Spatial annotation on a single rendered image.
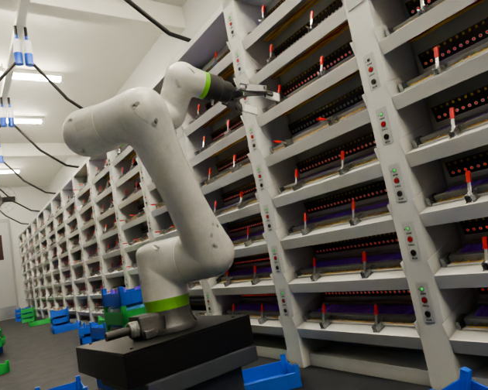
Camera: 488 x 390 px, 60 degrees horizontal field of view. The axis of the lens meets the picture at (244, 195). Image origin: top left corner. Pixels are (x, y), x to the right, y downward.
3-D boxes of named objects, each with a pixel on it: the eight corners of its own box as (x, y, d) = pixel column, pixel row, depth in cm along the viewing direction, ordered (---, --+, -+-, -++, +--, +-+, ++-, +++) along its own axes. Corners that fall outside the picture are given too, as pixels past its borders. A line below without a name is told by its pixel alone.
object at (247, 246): (270, 251, 195) (258, 225, 194) (207, 261, 244) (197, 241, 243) (299, 233, 207) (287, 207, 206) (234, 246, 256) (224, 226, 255)
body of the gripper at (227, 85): (212, 104, 150) (235, 111, 155) (225, 94, 143) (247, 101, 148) (212, 85, 152) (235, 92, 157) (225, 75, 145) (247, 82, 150)
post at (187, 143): (221, 352, 237) (172, 60, 259) (213, 350, 244) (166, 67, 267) (249, 342, 248) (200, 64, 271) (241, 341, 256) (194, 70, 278)
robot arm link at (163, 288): (183, 308, 109) (170, 235, 112) (135, 316, 115) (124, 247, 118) (207, 299, 121) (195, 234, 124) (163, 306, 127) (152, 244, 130)
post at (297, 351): (304, 367, 180) (231, -7, 203) (290, 365, 188) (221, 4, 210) (336, 354, 191) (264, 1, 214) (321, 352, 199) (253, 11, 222)
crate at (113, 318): (124, 325, 175) (122, 306, 176) (105, 325, 190) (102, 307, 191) (185, 309, 195) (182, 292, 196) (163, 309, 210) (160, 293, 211)
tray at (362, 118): (372, 120, 143) (362, 94, 143) (267, 167, 192) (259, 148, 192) (403, 105, 155) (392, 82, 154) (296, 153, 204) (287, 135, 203)
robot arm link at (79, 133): (103, 152, 99) (83, 103, 97) (63, 167, 104) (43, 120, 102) (144, 140, 116) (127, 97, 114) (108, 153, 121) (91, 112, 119)
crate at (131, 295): (122, 306, 176) (118, 287, 177) (102, 307, 191) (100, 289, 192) (182, 292, 196) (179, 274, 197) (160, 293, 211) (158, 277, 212)
